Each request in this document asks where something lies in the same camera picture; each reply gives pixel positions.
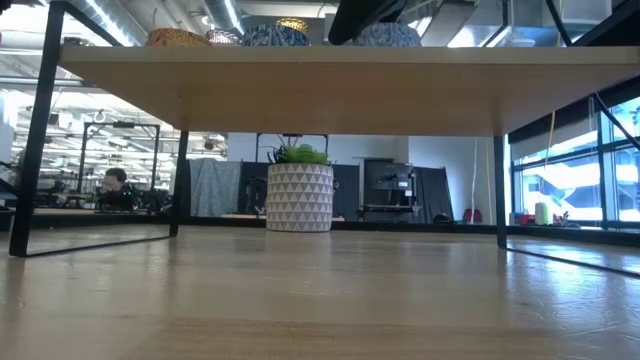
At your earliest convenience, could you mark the grey patterned candle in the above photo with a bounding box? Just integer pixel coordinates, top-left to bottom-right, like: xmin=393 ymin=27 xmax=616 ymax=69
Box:
xmin=348 ymin=21 xmax=423 ymax=48

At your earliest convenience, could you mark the amber glass candlestick holder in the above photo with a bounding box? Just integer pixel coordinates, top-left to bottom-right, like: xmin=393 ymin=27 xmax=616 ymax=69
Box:
xmin=275 ymin=17 xmax=310 ymax=34

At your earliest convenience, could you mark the white candle rack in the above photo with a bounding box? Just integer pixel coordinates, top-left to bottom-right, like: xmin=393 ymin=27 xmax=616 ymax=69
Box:
xmin=241 ymin=23 xmax=312 ymax=48

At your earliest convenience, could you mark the pink glass candlestick holder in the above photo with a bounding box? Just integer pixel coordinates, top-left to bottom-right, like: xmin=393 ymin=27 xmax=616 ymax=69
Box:
xmin=204 ymin=28 xmax=245 ymax=47

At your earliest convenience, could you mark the white candle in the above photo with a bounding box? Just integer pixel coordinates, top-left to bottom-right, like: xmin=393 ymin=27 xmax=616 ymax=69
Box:
xmin=145 ymin=27 xmax=213 ymax=48

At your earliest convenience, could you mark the black workstation with monitor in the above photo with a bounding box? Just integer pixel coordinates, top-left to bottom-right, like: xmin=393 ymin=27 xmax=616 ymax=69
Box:
xmin=362 ymin=158 xmax=418 ymax=223

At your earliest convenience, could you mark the black curtain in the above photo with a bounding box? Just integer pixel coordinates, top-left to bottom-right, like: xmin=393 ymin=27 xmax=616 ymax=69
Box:
xmin=414 ymin=166 xmax=455 ymax=223

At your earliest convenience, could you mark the succulent in white patterned pot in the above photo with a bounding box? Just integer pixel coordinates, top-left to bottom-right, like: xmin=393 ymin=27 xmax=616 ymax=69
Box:
xmin=265 ymin=134 xmax=335 ymax=234

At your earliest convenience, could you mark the grey hanging cloth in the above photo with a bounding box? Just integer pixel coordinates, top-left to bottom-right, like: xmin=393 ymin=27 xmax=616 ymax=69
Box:
xmin=188 ymin=158 xmax=243 ymax=218

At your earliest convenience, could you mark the yellow-green roll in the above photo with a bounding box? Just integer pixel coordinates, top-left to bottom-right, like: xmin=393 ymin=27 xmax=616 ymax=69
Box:
xmin=534 ymin=201 xmax=552 ymax=227

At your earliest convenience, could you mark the person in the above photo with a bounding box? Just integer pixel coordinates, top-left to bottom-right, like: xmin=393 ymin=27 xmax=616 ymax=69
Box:
xmin=96 ymin=167 xmax=140 ymax=211

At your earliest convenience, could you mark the black frame rig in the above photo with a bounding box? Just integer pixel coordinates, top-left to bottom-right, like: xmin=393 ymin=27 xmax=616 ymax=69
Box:
xmin=78 ymin=119 xmax=162 ymax=197

